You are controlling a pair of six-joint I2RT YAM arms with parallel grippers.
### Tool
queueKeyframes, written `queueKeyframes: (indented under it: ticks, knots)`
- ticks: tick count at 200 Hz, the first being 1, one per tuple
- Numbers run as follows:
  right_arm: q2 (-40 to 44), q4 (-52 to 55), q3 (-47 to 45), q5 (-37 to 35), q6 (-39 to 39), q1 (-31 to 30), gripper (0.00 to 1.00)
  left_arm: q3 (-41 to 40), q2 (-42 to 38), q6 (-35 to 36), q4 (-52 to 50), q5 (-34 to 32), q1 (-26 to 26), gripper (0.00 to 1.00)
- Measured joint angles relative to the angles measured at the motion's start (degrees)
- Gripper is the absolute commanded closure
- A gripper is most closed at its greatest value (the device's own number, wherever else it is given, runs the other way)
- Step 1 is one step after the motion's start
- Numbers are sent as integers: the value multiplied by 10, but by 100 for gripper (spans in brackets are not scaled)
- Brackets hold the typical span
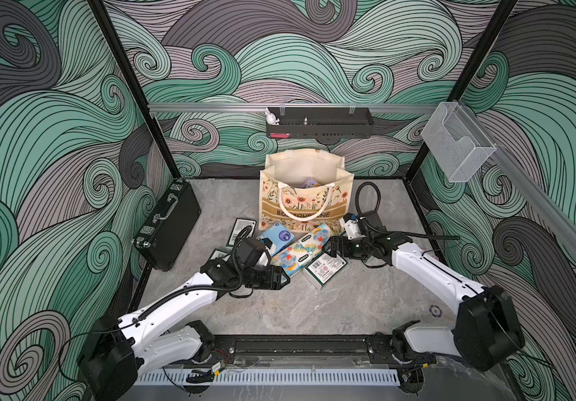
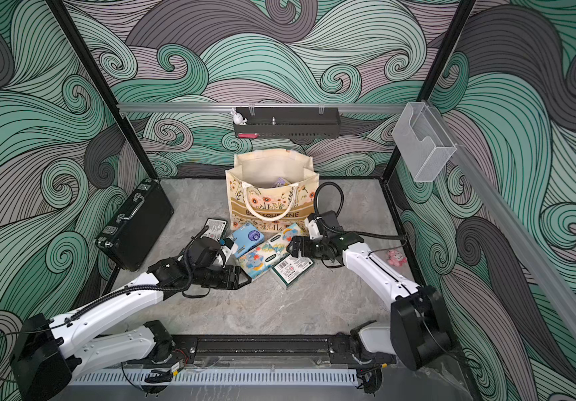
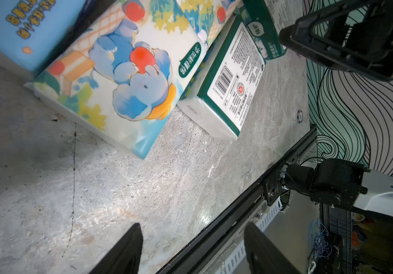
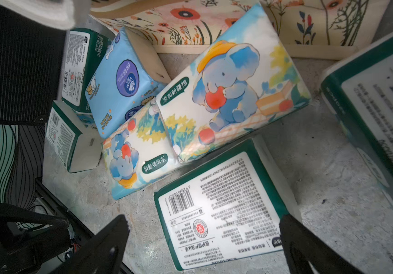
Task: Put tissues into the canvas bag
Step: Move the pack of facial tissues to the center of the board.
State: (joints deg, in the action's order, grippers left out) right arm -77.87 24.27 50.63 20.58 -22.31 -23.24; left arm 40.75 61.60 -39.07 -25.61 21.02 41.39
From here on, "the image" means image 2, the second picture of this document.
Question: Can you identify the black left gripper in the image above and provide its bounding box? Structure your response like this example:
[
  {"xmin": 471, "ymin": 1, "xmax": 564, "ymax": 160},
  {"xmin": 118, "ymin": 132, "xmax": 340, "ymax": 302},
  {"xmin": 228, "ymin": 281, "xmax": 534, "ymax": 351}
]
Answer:
[{"xmin": 192, "ymin": 265, "xmax": 253, "ymax": 290}]

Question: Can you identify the green tissue pack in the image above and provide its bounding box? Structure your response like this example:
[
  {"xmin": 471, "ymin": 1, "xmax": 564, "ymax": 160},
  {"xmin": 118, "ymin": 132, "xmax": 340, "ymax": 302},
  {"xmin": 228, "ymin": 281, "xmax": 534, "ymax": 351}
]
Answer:
[
  {"xmin": 201, "ymin": 218, "xmax": 229, "ymax": 242},
  {"xmin": 271, "ymin": 256, "xmax": 315, "ymax": 289}
]

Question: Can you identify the floral canvas tote bag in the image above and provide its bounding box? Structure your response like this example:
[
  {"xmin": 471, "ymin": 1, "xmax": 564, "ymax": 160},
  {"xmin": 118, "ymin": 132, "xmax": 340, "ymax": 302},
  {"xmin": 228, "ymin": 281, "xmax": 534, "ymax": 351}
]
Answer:
[{"xmin": 225, "ymin": 149, "xmax": 320, "ymax": 233}]

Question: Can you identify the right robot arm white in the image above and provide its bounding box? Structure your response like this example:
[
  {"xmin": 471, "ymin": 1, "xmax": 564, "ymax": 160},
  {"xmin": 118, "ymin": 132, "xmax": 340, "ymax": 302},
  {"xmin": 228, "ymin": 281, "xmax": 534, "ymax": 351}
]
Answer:
[{"xmin": 288, "ymin": 233, "xmax": 455, "ymax": 371}]

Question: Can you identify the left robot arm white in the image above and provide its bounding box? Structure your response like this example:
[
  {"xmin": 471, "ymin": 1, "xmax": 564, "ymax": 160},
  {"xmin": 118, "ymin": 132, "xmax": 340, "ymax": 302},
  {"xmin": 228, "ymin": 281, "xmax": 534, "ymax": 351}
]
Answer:
[{"xmin": 10, "ymin": 257, "xmax": 252, "ymax": 400}]

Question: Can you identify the elephant print tissue pack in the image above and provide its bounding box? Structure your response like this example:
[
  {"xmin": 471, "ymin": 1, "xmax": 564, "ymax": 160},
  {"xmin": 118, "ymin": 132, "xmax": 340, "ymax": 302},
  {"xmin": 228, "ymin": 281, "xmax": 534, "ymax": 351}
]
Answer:
[{"xmin": 237, "ymin": 223, "xmax": 303, "ymax": 280}]

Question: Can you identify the blue dog tissue pack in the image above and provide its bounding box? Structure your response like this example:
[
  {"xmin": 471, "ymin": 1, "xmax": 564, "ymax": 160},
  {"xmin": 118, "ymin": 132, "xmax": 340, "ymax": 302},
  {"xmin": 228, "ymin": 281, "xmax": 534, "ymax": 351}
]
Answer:
[{"xmin": 229, "ymin": 222, "xmax": 264, "ymax": 258}]

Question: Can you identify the pink toy figure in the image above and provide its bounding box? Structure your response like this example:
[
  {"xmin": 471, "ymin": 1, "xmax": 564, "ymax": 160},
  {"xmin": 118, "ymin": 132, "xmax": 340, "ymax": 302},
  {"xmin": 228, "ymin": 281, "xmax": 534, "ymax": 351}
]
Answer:
[{"xmin": 387, "ymin": 249, "xmax": 408, "ymax": 267}]

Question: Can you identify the black briefcase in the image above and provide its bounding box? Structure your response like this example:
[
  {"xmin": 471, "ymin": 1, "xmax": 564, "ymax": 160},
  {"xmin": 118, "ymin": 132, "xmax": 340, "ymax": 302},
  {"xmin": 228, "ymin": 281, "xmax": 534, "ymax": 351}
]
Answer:
[{"xmin": 95, "ymin": 178, "xmax": 174, "ymax": 272}]

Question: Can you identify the white rabbit figurine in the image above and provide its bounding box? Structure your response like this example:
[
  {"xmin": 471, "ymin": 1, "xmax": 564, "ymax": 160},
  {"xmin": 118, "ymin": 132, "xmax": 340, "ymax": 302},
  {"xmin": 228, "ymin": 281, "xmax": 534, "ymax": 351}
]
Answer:
[{"xmin": 230, "ymin": 108, "xmax": 247, "ymax": 125}]

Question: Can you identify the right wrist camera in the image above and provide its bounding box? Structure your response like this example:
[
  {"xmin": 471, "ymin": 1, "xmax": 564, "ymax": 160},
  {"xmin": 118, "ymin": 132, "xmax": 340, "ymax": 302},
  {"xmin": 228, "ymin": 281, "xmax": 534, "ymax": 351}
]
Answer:
[{"xmin": 305, "ymin": 211, "xmax": 344, "ymax": 240}]

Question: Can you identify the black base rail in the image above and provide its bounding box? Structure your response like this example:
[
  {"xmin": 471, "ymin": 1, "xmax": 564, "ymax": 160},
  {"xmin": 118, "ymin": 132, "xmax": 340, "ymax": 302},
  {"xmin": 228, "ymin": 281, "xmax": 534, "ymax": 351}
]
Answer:
[{"xmin": 172, "ymin": 333, "xmax": 395, "ymax": 366}]

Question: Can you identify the white slotted cable duct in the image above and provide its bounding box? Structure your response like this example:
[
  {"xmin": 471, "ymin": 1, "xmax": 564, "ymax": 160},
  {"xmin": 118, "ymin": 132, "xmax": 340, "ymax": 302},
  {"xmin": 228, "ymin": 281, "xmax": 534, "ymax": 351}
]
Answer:
[{"xmin": 71, "ymin": 368, "xmax": 358, "ymax": 387}]

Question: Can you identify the black wall shelf tray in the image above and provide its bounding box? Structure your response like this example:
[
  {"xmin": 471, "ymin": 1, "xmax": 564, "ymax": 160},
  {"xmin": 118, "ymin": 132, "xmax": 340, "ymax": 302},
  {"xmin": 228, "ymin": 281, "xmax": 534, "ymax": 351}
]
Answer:
[{"xmin": 233, "ymin": 106, "xmax": 341, "ymax": 140}]

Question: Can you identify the clear acrylic wall box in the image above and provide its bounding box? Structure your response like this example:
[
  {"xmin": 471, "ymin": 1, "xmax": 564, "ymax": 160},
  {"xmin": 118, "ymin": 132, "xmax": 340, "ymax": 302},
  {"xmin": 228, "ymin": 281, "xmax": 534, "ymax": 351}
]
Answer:
[{"xmin": 392, "ymin": 102, "xmax": 456, "ymax": 183}]

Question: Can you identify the aluminium wall rail back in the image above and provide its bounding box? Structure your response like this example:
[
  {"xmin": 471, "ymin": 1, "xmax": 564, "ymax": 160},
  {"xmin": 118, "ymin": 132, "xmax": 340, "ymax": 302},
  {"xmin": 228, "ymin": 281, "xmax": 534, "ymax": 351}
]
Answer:
[{"xmin": 116, "ymin": 102, "xmax": 407, "ymax": 115}]

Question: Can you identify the aluminium wall rail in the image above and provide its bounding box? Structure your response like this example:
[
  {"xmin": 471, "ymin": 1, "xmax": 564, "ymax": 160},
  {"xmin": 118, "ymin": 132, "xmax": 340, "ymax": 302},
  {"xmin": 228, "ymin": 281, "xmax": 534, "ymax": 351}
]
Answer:
[
  {"xmin": 116, "ymin": 102, "xmax": 407, "ymax": 115},
  {"xmin": 425, "ymin": 99, "xmax": 576, "ymax": 387}
]

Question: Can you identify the aluminium wall rail right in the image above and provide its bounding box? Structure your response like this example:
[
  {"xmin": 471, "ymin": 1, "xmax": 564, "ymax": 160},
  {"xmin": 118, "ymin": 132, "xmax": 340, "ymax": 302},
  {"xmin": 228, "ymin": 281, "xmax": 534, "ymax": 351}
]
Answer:
[{"xmin": 425, "ymin": 99, "xmax": 576, "ymax": 387}]

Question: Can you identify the black corner frame post right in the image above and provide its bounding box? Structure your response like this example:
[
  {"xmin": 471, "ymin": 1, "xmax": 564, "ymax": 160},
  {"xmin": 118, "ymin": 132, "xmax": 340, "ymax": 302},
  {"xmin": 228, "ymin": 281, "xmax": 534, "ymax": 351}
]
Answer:
[{"xmin": 382, "ymin": 1, "xmax": 475, "ymax": 182}]

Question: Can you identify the black corner frame post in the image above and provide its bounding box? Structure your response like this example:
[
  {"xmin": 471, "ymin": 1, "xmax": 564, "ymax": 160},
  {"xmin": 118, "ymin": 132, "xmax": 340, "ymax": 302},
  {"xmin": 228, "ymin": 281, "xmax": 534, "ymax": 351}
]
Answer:
[
  {"xmin": 382, "ymin": 1, "xmax": 475, "ymax": 182},
  {"xmin": 45, "ymin": 0, "xmax": 159, "ymax": 180}
]

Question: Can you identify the black corner frame post left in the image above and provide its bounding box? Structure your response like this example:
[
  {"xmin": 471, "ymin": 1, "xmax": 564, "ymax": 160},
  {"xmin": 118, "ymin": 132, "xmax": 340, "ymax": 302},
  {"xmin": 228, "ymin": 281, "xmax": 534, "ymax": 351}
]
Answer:
[{"xmin": 45, "ymin": 0, "xmax": 159, "ymax": 180}]

